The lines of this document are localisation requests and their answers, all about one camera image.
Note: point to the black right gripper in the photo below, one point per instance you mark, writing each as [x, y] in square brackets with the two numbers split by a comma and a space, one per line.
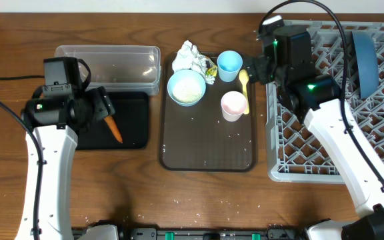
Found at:
[254, 68]

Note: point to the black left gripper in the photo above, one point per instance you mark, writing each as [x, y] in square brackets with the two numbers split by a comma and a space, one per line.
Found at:
[102, 104]

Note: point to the pink white cup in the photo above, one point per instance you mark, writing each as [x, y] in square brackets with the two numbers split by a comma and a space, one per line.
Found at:
[233, 105]

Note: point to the light blue rice bowl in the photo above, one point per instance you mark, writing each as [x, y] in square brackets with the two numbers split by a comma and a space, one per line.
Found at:
[186, 87]

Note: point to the large blue plate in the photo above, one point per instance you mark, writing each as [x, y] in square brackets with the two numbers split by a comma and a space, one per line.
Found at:
[366, 64]

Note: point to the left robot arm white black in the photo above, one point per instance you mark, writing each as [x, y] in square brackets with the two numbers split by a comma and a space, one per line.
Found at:
[53, 120]

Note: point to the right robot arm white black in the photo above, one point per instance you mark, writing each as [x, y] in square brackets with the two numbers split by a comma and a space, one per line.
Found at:
[319, 103]

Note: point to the grey dishwasher rack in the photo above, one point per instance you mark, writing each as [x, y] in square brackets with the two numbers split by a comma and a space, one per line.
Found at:
[293, 153]

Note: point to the yellow spoon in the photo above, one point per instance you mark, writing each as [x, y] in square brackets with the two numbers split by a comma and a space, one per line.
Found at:
[244, 79]

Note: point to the orange carrot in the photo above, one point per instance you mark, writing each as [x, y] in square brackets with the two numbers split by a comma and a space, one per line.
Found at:
[114, 128]

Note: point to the light blue cup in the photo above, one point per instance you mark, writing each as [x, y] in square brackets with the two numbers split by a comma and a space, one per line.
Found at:
[229, 64]

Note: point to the black tray bin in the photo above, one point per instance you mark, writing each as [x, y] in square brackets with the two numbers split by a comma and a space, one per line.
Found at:
[132, 119]

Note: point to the yellow food wrapper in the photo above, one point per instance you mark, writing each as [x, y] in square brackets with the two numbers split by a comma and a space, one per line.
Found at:
[211, 68]

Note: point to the clear plastic bin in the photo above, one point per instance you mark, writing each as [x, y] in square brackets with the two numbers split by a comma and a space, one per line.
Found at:
[119, 68]

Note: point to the crumpled white paper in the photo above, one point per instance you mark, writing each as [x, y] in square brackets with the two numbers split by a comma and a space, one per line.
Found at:
[189, 58]

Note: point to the brown serving tray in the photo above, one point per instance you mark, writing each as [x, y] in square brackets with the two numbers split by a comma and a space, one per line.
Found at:
[198, 138]

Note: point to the black rail at table edge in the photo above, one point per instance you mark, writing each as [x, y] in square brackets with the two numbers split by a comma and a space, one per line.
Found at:
[152, 232]

